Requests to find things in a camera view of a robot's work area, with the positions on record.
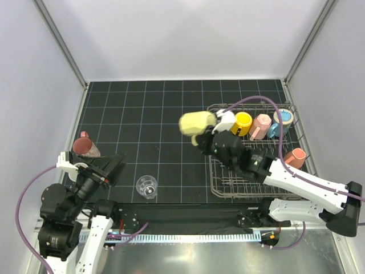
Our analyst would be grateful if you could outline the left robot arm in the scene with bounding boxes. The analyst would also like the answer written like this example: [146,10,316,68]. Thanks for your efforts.
[38,151,126,273]

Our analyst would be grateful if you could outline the yellow mug black handle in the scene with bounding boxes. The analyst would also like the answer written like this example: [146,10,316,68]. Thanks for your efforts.
[231,111,253,137]

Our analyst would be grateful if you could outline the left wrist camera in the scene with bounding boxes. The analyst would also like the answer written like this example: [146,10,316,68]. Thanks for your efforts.
[56,151,78,173]

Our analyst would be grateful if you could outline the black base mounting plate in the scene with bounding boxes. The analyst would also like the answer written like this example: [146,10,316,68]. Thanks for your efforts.
[112,203,291,235]

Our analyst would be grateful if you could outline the cream yellow faceted mug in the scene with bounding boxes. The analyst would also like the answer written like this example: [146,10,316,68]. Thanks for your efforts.
[179,111,217,146]

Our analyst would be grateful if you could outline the blue butterfly mug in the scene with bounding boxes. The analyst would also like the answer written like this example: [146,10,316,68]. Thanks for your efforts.
[266,108,295,138]

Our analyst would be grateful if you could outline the pink faceted mug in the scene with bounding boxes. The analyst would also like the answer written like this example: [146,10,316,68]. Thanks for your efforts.
[249,114,271,141]

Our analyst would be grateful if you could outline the brown floral mug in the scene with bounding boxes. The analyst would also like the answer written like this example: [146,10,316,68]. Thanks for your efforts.
[283,148,306,169]

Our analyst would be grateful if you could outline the white mug blue handle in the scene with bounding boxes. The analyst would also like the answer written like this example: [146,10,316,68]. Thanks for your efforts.
[67,163,88,182]

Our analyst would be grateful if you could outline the clear glass tumbler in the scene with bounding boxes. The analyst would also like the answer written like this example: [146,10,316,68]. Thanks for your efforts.
[136,175,158,199]

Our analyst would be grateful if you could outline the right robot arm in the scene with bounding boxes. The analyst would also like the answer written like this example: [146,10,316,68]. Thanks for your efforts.
[192,131,364,237]

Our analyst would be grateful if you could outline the grey wire dish rack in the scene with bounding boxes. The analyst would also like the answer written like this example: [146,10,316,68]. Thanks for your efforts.
[209,101,316,200]

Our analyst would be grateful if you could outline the white slotted cable duct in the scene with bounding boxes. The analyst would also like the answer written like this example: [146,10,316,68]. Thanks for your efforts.
[79,231,262,244]

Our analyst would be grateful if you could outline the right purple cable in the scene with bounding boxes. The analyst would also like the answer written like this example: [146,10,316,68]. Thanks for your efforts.
[222,95,365,251]

